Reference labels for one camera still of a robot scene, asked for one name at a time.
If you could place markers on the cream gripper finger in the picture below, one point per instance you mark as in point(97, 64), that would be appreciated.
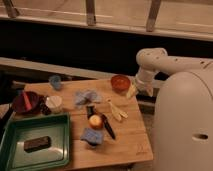
point(132, 91)

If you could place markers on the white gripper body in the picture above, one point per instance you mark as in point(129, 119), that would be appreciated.
point(144, 86)

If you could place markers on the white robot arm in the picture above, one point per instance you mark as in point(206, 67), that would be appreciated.
point(183, 119)

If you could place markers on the green plastic tray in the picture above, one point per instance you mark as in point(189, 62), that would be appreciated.
point(13, 157)

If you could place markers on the orange bowl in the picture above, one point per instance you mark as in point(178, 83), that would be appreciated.
point(120, 83)

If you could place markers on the dark small bottle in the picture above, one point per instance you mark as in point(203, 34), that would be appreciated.
point(90, 111)

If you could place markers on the orange round fruit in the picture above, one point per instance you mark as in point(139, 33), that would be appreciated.
point(95, 122)

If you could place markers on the light blue cloth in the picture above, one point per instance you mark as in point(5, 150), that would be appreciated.
point(88, 96)

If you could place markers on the small blue cup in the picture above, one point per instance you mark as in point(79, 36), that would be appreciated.
point(55, 82)

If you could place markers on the white cup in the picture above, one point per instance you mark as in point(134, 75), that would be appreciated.
point(54, 103)

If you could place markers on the dark brown brush block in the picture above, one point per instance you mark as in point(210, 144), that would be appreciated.
point(37, 144)

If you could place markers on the dark red bowl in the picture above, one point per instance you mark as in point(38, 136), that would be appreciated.
point(25, 102)

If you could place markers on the black handled knife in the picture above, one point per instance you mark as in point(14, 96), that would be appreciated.
point(108, 127)

